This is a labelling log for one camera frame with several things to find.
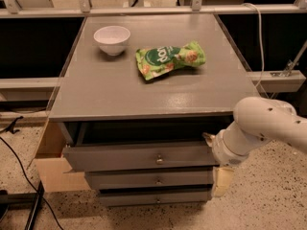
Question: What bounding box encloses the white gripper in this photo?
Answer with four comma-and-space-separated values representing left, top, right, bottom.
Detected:
201, 130, 248, 197

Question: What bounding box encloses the grey top drawer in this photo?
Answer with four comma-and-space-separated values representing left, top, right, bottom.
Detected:
62, 141, 217, 172

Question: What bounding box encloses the grey drawer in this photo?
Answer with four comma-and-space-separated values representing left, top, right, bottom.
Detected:
100, 187, 211, 207
84, 167, 213, 190
62, 141, 217, 172

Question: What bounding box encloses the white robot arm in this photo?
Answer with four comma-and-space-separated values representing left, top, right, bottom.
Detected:
202, 97, 307, 197

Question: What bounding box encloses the grey bottom drawer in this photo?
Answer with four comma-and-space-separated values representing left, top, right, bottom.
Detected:
100, 187, 211, 207

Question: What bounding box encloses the grey drawer cabinet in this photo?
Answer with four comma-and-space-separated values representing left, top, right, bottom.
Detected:
50, 14, 257, 196

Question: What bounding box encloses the grey middle drawer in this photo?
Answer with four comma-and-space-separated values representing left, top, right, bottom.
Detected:
84, 167, 213, 190

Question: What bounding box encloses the green snack bag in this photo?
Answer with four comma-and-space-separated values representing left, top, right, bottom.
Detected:
135, 41, 205, 81

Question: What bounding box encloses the white ceramic bowl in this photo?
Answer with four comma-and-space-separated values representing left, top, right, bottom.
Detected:
93, 26, 130, 56

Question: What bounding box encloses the light wooden box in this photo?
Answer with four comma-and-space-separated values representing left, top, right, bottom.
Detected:
34, 122, 90, 193

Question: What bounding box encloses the black clamp on floor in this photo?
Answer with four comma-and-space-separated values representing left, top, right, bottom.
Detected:
0, 116, 22, 134

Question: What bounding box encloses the white cable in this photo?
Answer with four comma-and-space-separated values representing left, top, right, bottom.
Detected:
241, 2, 266, 88

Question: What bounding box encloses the black floor bracket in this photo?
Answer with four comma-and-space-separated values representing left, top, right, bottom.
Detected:
0, 183, 44, 230

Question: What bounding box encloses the black floor cable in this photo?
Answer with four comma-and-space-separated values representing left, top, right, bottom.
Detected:
0, 136, 65, 230

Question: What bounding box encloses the metal railing frame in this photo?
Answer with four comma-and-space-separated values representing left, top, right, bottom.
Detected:
0, 0, 307, 19

